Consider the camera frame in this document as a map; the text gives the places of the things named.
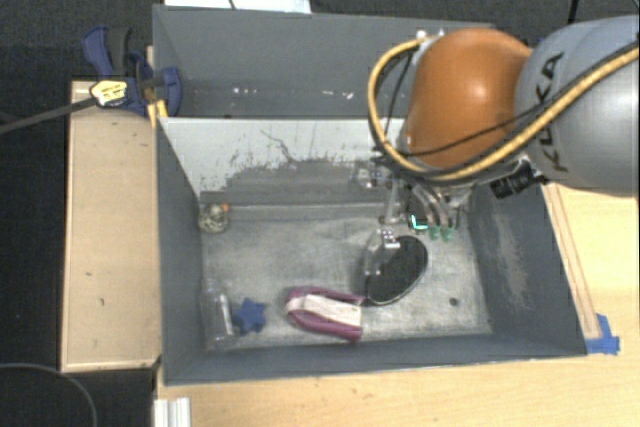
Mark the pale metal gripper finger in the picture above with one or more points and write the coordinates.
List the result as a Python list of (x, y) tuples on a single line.
[(392, 247), (374, 260)]

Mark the black oval disc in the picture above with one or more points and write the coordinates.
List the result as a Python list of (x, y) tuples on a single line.
[(402, 272)]

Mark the grey metal bin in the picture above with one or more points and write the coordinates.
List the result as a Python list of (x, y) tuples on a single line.
[(300, 235)]

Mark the blue star-shaped toy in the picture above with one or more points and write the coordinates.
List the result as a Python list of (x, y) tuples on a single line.
[(248, 316)]

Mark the clear plastic bottle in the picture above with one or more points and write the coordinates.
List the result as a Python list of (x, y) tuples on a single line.
[(217, 315)]

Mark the pale wood board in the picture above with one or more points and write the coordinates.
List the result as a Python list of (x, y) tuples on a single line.
[(110, 235)]

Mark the black cylinder on white bracket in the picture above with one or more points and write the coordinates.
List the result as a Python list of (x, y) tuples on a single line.
[(511, 183)]

